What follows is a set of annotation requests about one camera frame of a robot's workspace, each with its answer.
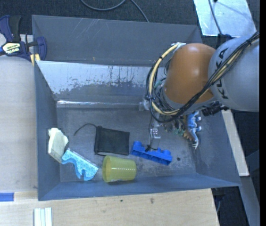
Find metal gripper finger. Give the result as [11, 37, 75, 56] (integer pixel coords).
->
[150, 127, 161, 151]

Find blue toy brick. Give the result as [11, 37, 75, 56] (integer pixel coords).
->
[130, 140, 173, 166]

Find black cloth pouch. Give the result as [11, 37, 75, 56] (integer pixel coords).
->
[74, 123, 131, 156]

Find yellow plastic cup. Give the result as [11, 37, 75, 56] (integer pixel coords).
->
[101, 155, 137, 183]

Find grey metal bin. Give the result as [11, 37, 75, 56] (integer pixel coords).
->
[31, 15, 242, 201]

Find pale wood board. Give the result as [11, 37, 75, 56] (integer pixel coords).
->
[0, 55, 39, 194]

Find black cylinder on white bracket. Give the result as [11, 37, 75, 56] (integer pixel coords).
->
[201, 101, 229, 117]

